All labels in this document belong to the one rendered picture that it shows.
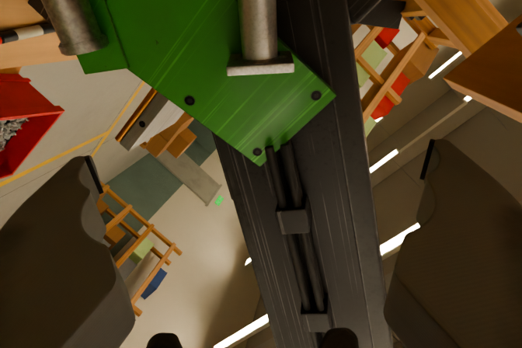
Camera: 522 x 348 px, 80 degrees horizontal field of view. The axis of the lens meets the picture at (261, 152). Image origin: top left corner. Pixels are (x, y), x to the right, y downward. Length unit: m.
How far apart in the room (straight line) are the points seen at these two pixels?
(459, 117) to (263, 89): 7.53
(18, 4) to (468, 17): 1.03
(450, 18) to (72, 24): 0.98
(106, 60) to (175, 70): 0.06
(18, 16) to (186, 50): 0.32
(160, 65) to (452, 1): 0.92
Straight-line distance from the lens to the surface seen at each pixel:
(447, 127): 7.79
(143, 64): 0.32
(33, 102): 0.81
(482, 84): 0.73
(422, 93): 9.64
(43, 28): 0.61
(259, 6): 0.26
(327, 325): 0.45
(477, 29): 1.13
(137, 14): 0.31
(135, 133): 0.50
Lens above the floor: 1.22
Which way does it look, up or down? 6 degrees up
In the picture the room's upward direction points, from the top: 134 degrees clockwise
